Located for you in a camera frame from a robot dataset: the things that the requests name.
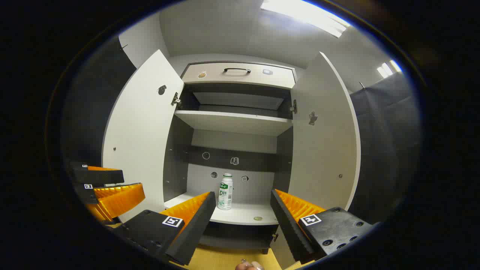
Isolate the large ceiling light panel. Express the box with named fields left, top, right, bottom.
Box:
left=261, top=0, right=351, bottom=38

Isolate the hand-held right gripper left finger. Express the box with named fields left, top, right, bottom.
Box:
left=112, top=191, right=217, bottom=266

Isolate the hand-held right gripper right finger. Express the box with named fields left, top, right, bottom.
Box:
left=270, top=189, right=375, bottom=265

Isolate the white cabinet shelf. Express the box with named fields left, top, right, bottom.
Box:
left=174, top=110, right=294, bottom=137

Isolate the white grey cabinet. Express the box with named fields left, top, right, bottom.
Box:
left=163, top=53, right=304, bottom=255

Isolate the white cabinet drawer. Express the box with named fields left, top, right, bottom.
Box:
left=181, top=62, right=297, bottom=90

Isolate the white green label bottle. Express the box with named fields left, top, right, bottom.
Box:
left=217, top=173, right=233, bottom=210

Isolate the small ceiling light panel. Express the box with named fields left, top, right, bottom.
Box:
left=377, top=60, right=402, bottom=78

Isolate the black backdrop cloth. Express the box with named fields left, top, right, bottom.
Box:
left=62, top=36, right=137, bottom=169
left=349, top=71, right=422, bottom=225

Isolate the white cabinet door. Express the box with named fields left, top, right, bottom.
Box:
left=288, top=51, right=361, bottom=211
left=102, top=49, right=185, bottom=222

